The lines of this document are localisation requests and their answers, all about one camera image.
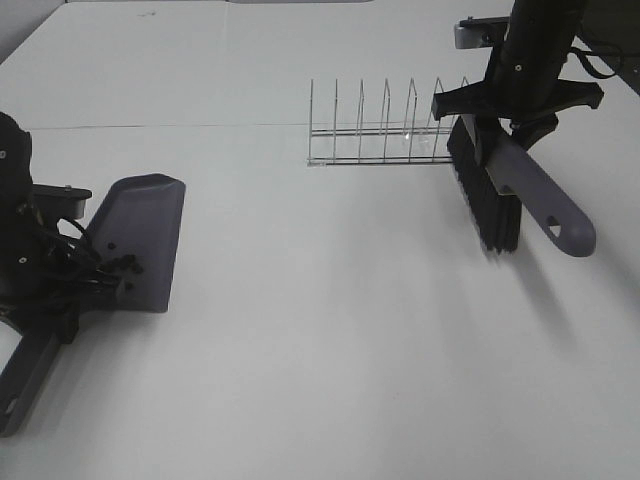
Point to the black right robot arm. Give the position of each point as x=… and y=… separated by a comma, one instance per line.
x=543, y=25

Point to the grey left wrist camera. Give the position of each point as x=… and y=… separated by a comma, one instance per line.
x=61, y=201

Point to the grey hand brush black bristles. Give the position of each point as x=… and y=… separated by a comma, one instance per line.
x=499, y=180

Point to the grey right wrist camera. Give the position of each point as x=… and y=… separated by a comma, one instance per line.
x=475, y=33

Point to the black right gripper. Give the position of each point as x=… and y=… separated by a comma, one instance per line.
x=525, y=90

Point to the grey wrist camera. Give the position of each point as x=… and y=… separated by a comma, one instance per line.
x=475, y=33
x=61, y=201

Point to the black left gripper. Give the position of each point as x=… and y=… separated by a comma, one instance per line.
x=50, y=273

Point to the grey plastic dustpan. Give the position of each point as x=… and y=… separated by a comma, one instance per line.
x=142, y=215

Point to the chrome wire dish rack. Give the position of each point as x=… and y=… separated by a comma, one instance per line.
x=384, y=128

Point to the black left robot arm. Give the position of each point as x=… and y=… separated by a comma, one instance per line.
x=16, y=152

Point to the pile of dark coffee beans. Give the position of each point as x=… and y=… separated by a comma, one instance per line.
x=124, y=265

